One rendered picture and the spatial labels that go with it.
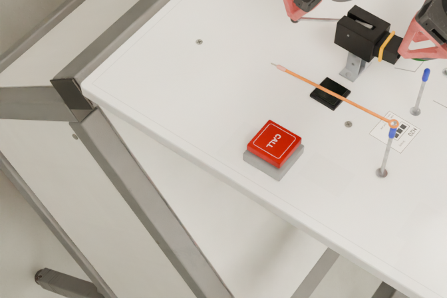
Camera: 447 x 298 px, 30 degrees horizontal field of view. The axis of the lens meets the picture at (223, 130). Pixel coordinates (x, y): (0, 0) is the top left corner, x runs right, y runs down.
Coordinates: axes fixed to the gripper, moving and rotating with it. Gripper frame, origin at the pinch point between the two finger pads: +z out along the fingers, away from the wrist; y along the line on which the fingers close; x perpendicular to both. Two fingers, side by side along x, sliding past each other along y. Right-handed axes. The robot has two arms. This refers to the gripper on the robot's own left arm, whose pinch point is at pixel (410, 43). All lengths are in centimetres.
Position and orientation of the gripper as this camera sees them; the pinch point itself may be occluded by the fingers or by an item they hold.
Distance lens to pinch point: 108.6
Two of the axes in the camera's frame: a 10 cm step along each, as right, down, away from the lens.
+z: -4.6, 3.6, 8.1
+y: 5.0, -6.5, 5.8
